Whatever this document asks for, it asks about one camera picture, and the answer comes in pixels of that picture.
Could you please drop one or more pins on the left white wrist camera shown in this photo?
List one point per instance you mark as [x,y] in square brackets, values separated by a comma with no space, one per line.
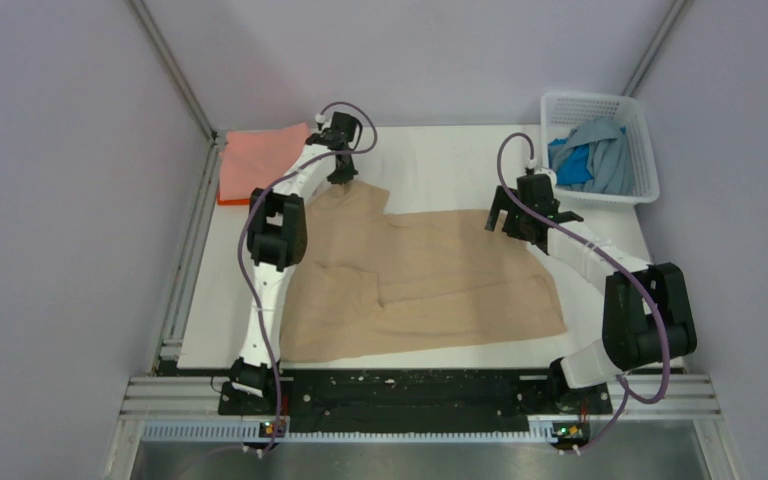
[321,120]

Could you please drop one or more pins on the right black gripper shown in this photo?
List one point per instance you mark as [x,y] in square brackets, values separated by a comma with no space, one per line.
[510,226]

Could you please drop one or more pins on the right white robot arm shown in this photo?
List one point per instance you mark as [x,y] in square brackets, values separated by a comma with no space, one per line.
[646,314]

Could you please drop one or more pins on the folded orange t shirt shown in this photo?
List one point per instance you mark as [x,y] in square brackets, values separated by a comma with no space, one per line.
[232,202]

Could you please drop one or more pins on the bright blue t shirt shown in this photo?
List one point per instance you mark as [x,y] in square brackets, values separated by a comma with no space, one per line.
[574,169]

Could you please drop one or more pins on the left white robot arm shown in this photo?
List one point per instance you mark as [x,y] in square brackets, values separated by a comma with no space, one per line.
[274,240]

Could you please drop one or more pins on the white slotted cable duct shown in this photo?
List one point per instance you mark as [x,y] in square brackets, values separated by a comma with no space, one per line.
[243,431]

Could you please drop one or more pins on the light blue t shirt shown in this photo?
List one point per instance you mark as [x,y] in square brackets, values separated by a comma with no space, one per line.
[609,158]

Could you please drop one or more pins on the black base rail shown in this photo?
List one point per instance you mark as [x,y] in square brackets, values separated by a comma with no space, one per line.
[391,401]

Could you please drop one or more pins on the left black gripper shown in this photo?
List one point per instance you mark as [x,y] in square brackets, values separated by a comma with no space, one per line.
[344,176]

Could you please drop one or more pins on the aluminium frame post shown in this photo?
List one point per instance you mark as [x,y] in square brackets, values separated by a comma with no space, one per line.
[672,18]
[158,42]

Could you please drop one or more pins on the folded pink t shirt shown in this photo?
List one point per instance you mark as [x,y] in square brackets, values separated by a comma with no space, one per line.
[252,160]

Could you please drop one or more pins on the beige t shirt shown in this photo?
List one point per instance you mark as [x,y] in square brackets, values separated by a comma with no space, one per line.
[375,283]

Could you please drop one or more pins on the right aluminium frame post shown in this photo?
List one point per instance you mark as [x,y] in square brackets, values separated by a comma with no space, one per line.
[672,18]

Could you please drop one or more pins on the left aluminium frame post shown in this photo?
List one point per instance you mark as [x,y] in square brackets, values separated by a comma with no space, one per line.
[158,42]

